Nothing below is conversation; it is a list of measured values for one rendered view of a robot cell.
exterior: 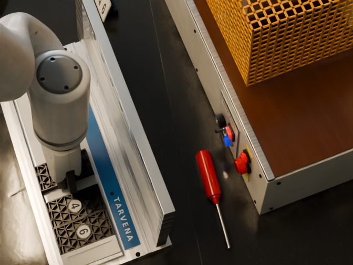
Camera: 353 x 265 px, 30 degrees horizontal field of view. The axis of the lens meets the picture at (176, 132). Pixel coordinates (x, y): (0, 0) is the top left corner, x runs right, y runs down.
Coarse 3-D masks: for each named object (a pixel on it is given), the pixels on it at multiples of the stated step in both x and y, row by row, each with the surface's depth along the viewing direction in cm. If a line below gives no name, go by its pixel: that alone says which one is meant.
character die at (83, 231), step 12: (96, 216) 114; (108, 216) 113; (60, 228) 113; (72, 228) 114; (84, 228) 113; (96, 228) 114; (108, 228) 113; (60, 240) 112; (72, 240) 113; (84, 240) 112; (96, 240) 112; (60, 252) 111
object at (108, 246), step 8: (104, 240) 112; (112, 240) 112; (80, 248) 112; (88, 248) 111; (96, 248) 112; (104, 248) 112; (112, 248) 111; (64, 256) 111; (72, 256) 111; (80, 256) 111; (88, 256) 111; (96, 256) 111; (104, 256) 111; (64, 264) 111; (72, 264) 111; (80, 264) 110
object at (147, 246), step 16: (80, 48) 128; (96, 96) 124; (96, 112) 122; (16, 128) 122; (112, 128) 121; (16, 144) 120; (112, 144) 120; (32, 160) 119; (112, 160) 118; (128, 176) 117; (32, 192) 117; (128, 192) 116; (32, 208) 116; (144, 224) 114; (48, 240) 113; (144, 240) 112; (48, 256) 112; (128, 256) 112; (144, 256) 113
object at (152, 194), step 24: (96, 24) 107; (96, 48) 116; (96, 72) 117; (120, 72) 104; (120, 96) 102; (120, 120) 114; (120, 144) 114; (144, 144) 99; (144, 168) 105; (144, 192) 108; (168, 192) 96; (144, 216) 112; (168, 216) 96
